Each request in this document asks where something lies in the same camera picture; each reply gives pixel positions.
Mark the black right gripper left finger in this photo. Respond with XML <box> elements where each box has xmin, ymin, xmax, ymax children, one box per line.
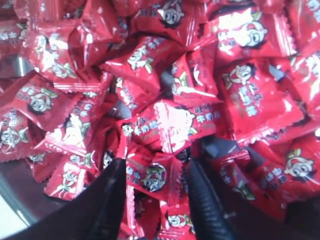
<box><xmin>9</xmin><ymin>159</ymin><xmax>126</xmax><ymax>240</ymax></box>

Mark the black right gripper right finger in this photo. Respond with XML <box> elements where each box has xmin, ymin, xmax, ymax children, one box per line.
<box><xmin>188</xmin><ymin>136</ymin><xmax>320</xmax><ymax>240</ymax></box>

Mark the round steel bowl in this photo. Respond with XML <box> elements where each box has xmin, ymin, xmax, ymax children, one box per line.
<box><xmin>0</xmin><ymin>56</ymin><xmax>76</xmax><ymax>226</ymax></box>

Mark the red wrapped candy pile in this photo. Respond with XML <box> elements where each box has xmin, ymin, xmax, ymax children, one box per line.
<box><xmin>0</xmin><ymin>0</ymin><xmax>320</xmax><ymax>240</ymax></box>

